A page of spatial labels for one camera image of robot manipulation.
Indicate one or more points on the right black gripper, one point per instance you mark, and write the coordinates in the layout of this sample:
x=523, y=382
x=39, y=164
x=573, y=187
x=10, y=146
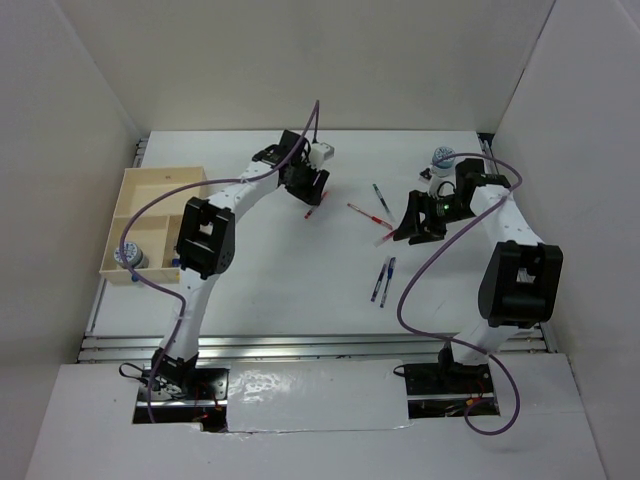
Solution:
x=410, y=227

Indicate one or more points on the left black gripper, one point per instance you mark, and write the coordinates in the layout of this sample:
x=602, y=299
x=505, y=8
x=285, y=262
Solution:
x=311, y=194

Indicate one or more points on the red pen with clear barrel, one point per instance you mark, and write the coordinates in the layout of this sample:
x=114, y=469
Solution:
x=315, y=207

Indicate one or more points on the blue white tape roll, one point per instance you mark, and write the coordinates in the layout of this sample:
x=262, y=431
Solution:
x=132, y=254
x=443, y=161

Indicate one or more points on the blue cap glue bottle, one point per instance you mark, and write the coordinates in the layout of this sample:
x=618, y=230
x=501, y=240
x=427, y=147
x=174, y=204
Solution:
x=175, y=259

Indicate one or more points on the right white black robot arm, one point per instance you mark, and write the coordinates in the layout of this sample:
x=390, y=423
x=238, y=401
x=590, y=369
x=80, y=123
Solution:
x=470, y=174

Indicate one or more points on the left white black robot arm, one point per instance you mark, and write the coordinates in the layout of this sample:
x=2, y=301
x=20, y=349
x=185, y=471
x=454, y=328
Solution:
x=206, y=244

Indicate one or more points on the red pen with clip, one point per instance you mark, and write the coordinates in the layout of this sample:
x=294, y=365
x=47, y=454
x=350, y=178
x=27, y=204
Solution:
x=373, y=218

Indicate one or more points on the red clear pen right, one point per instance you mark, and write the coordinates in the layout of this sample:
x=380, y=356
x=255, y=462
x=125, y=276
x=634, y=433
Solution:
x=384, y=239

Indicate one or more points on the dark green pen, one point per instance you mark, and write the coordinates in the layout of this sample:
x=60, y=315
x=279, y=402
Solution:
x=383, y=202

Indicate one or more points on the right blue pen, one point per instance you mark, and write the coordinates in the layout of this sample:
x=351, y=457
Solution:
x=389, y=274

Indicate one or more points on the blue pen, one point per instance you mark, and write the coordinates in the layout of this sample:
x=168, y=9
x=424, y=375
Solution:
x=389, y=274
x=380, y=278

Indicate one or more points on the left blue pen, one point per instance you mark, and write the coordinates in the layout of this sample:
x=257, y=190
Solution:
x=380, y=278

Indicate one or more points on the cream compartment organizer tray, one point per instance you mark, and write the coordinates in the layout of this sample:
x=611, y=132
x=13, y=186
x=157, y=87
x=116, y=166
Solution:
x=156, y=231

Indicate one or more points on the white foil cover sheet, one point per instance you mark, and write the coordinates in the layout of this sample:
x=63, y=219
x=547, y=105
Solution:
x=316, y=396

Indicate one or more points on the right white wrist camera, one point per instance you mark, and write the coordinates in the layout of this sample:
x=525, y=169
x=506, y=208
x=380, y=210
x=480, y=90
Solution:
x=437, y=187

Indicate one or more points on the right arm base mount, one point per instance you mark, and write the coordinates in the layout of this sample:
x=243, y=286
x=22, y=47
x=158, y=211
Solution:
x=445, y=388

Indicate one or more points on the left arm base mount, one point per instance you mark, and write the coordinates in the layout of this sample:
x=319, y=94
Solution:
x=203, y=400

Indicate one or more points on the aluminium front rail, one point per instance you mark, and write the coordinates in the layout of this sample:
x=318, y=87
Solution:
x=211, y=348

